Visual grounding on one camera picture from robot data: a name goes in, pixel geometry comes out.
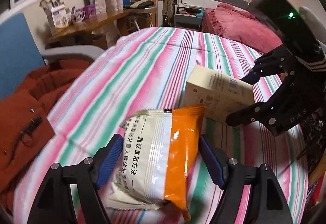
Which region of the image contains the beige cardboard box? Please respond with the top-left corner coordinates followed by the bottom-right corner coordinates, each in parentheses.
top-left (181, 65), bottom-right (254, 123)

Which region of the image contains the orange white snack packet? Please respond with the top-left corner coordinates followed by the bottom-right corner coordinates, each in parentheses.
top-left (106, 105), bottom-right (204, 221)

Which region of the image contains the rust red jacket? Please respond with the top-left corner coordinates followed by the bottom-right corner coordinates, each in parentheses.
top-left (1, 60), bottom-right (90, 214)

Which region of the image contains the striped pink tablecloth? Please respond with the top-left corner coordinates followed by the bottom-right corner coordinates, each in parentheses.
top-left (13, 28), bottom-right (308, 223)

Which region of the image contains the grey yellow blue chair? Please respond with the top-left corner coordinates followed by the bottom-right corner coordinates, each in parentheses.
top-left (0, 13), bottom-right (105, 99)

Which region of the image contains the wooden desk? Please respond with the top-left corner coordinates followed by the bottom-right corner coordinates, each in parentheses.
top-left (45, 5), bottom-right (157, 44)

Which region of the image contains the white mug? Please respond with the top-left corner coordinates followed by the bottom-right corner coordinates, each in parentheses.
top-left (71, 10), bottom-right (86, 24)

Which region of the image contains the white tissue carton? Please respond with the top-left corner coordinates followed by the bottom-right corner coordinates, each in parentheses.
top-left (39, 0), bottom-right (68, 36)

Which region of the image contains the purple box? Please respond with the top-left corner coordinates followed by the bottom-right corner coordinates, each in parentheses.
top-left (82, 4), bottom-right (96, 19)

